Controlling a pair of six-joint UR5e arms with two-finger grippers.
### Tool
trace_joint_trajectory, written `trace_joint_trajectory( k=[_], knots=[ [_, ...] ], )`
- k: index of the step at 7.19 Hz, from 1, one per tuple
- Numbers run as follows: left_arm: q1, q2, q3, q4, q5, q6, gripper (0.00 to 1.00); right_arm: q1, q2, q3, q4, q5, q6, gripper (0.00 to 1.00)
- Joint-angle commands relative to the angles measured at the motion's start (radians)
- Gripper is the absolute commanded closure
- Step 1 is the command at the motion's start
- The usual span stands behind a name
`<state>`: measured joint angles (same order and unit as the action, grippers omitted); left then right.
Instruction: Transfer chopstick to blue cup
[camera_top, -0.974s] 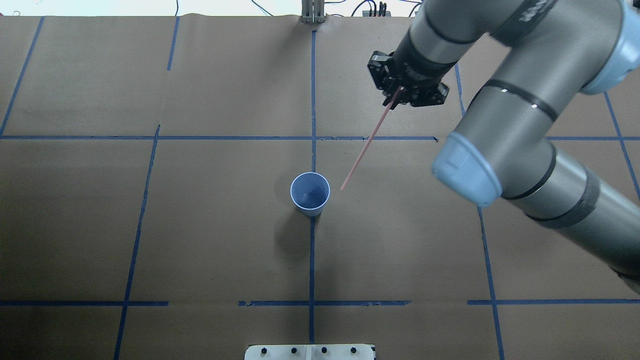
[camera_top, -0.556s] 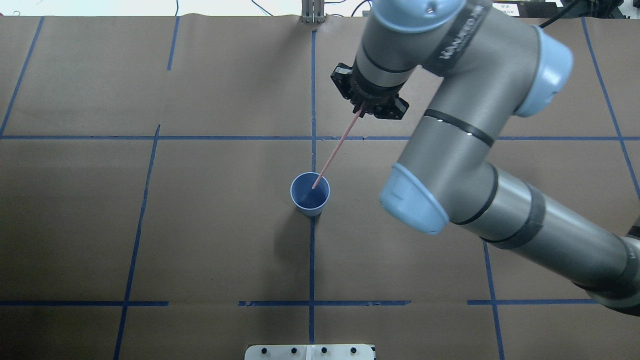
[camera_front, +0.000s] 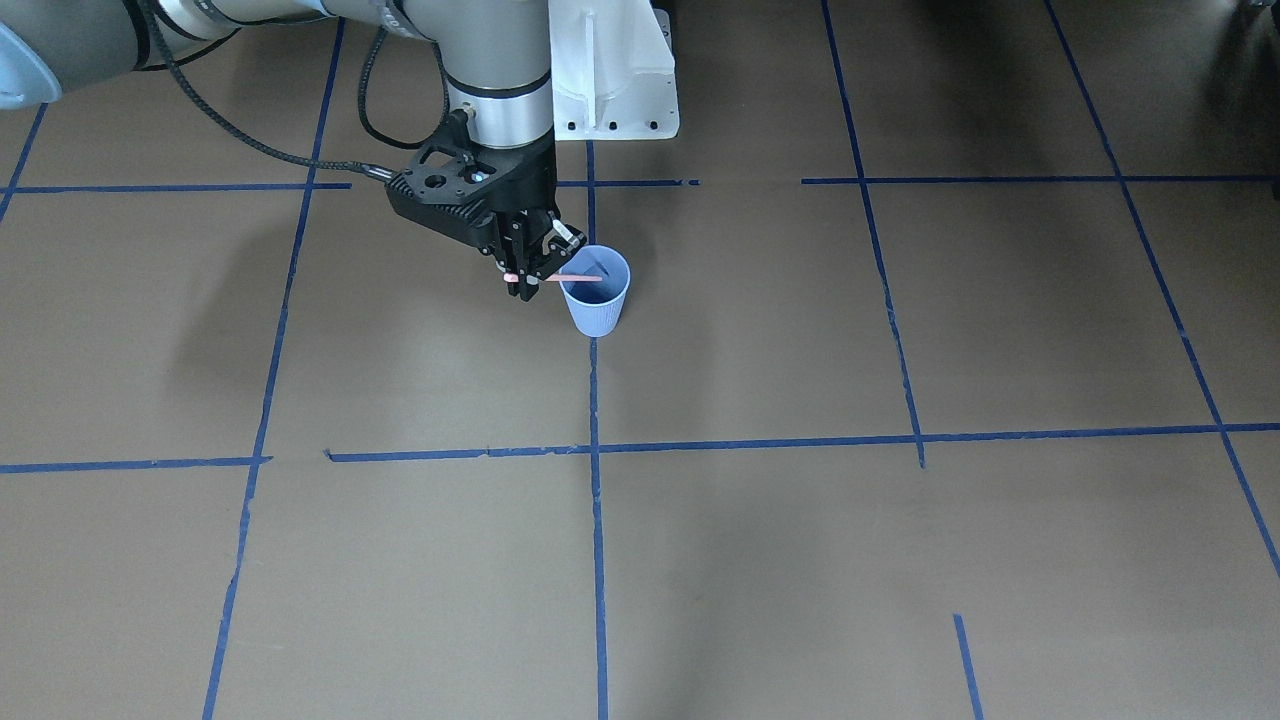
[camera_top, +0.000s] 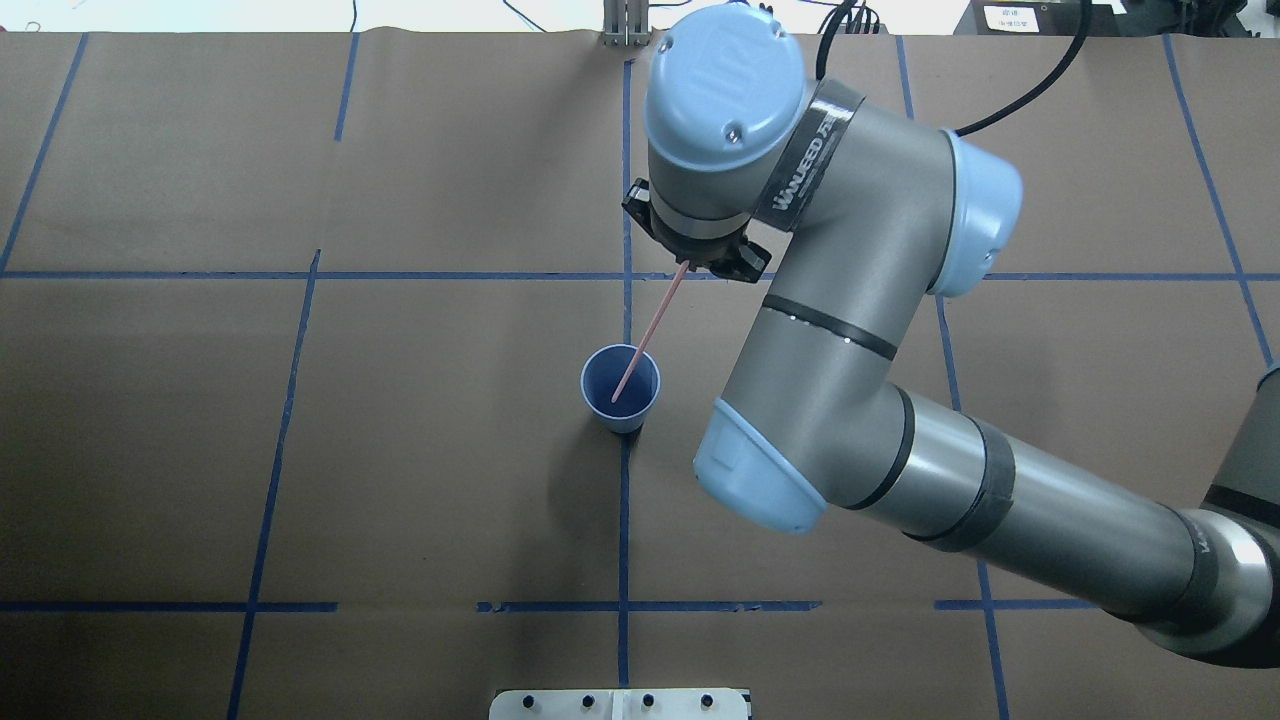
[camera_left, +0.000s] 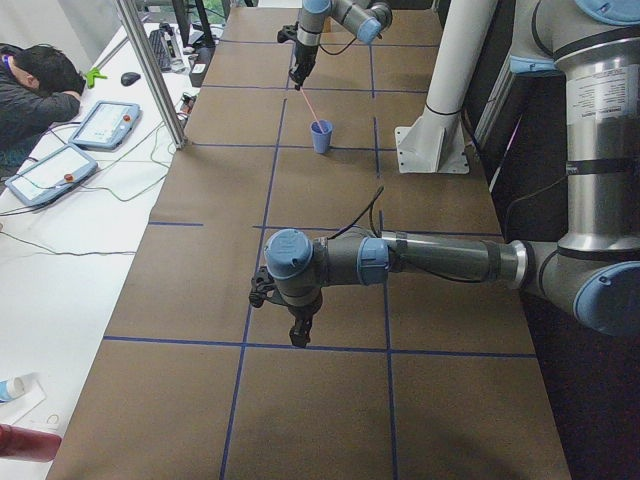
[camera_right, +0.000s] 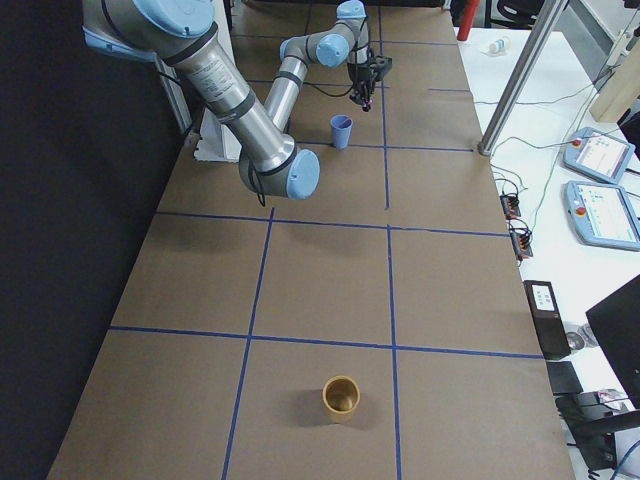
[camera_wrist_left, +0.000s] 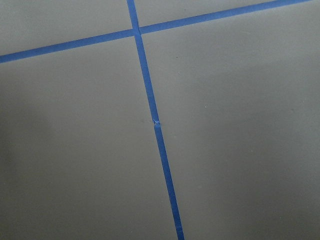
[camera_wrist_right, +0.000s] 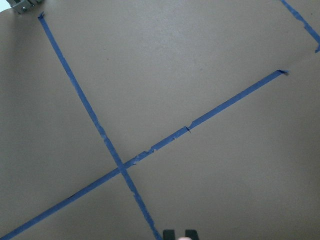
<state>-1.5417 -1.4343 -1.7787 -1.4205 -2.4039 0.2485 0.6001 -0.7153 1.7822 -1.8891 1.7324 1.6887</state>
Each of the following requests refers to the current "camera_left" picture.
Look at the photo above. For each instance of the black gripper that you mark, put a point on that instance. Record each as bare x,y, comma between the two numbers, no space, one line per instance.
303,56
301,311

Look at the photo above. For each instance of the pink chopstick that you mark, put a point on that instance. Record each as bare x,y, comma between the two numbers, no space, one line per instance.
312,110

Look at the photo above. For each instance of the light blue ribbed cup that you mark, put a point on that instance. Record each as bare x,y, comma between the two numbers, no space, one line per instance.
321,133

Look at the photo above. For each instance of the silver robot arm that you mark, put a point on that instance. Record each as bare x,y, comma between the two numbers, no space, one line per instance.
591,272
365,20

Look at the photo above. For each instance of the black box with white label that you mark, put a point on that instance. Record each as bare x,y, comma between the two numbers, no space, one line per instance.
200,62

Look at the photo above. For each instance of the black keyboard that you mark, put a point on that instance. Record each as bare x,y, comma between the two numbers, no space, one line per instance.
162,46

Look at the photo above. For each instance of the black computer mouse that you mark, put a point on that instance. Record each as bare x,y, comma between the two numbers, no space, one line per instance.
129,78

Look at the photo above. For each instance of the far teach pendant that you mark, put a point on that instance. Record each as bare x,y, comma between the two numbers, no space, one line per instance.
106,126

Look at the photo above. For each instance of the teach pendant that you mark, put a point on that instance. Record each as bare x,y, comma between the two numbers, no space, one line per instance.
106,126
52,176

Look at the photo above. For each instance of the green clamp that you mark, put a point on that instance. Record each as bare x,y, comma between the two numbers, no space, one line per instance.
92,76

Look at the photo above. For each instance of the person in dark jacket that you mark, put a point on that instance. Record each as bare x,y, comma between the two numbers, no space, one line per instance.
40,86

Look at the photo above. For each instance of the white plastic bottle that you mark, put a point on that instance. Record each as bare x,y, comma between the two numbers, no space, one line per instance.
22,391

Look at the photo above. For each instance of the near teach pendant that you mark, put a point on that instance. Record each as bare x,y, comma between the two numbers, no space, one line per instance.
52,176

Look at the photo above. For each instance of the red bottle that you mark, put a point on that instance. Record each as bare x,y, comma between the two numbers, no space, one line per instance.
24,444

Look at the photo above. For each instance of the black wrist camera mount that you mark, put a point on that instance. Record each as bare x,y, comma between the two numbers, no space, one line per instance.
287,33

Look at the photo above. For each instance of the white pillar with base plate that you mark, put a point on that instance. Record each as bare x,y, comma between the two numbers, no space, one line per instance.
434,143

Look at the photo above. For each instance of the aluminium frame post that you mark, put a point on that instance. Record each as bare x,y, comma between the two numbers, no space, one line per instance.
137,36

